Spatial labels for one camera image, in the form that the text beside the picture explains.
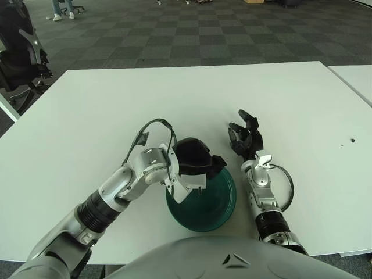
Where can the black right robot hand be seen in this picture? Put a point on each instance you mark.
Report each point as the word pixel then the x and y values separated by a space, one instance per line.
pixel 251 142

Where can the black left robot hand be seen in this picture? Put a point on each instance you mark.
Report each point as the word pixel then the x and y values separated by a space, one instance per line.
pixel 191 157

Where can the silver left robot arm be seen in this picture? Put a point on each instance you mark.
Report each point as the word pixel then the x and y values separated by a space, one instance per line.
pixel 87 209

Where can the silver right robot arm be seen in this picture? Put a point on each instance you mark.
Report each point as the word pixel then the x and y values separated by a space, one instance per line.
pixel 261 183

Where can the green plate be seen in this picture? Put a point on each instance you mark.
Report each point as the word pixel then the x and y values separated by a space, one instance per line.
pixel 209 209

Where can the grey robot torso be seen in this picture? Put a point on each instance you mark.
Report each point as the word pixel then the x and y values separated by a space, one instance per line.
pixel 189 261

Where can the cardboard box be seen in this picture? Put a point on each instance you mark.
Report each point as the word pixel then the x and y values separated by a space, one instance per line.
pixel 255 1

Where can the colourful floor clutter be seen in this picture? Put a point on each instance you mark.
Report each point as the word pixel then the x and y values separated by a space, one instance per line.
pixel 203 1

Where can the black swivel chair base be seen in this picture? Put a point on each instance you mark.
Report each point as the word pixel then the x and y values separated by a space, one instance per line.
pixel 79 8

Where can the seated person in jeans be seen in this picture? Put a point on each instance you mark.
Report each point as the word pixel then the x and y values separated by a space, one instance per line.
pixel 56 8

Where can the black office chair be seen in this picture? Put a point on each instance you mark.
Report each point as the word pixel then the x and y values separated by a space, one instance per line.
pixel 14 58

